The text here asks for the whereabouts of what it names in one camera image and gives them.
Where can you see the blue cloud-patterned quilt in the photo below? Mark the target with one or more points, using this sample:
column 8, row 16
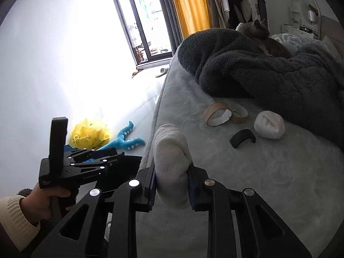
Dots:
column 290, row 41

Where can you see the black hanging garment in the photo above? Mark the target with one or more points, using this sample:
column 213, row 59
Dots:
column 232, row 2

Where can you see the black curved plastic piece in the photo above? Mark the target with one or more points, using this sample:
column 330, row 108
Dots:
column 243, row 133

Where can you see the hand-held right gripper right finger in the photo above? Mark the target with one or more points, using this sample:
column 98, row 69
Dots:
column 192, row 196

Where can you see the narrow grey curtain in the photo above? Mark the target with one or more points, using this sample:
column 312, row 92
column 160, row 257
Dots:
column 208, row 2

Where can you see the white desk organizer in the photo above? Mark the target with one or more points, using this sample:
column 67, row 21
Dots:
column 295, row 18

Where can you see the person's left forearm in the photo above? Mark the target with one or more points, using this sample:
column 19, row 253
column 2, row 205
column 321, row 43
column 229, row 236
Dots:
column 13, row 220

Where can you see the wide grey curtain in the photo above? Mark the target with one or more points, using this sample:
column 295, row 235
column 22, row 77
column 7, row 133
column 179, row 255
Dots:
column 172, row 13

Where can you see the grey slipper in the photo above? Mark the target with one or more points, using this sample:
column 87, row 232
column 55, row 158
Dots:
column 162, row 72

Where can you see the yellow plastic bag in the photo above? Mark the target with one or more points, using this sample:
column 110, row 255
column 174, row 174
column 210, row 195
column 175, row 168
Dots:
column 91, row 133

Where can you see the dark grey hanging garment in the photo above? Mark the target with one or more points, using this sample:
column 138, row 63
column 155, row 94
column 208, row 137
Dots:
column 262, row 2

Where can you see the yellow curtain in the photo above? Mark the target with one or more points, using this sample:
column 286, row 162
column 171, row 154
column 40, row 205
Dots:
column 190, row 5

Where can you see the white table lamp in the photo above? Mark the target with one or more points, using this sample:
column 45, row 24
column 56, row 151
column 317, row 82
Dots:
column 311, row 15

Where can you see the grey cat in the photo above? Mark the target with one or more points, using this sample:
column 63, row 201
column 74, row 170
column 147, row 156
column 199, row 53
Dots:
column 276, row 47

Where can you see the white dresser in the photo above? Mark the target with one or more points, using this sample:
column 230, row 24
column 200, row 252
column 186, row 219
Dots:
column 290, row 28

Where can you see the beige padded headboard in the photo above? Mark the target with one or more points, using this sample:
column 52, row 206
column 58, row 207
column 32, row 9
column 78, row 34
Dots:
column 329, row 32

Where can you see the round white mirror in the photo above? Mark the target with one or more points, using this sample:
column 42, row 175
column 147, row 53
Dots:
column 306, row 2

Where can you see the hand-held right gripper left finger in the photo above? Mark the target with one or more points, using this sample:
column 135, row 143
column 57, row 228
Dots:
column 152, row 190

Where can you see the beige hanging coat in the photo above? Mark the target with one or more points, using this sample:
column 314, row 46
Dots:
column 219, row 5

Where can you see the black-framed window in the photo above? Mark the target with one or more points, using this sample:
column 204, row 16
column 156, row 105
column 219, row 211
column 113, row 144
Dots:
column 145, row 18

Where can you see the long white sock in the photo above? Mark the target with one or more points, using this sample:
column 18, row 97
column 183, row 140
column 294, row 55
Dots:
column 170, row 153

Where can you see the blue dinosaur plush toy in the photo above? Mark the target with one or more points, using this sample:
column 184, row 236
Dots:
column 122, row 141

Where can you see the dark grey fleece blanket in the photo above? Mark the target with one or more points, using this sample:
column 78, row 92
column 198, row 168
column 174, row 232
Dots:
column 268, row 78

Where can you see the person's left hand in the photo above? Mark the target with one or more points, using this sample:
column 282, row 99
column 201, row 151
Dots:
column 37, row 204

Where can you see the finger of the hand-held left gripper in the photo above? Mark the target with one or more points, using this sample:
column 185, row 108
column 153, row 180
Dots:
column 107, row 165
column 91, row 153

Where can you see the round white rolled sock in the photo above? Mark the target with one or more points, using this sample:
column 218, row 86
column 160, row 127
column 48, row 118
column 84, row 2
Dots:
column 268, row 126

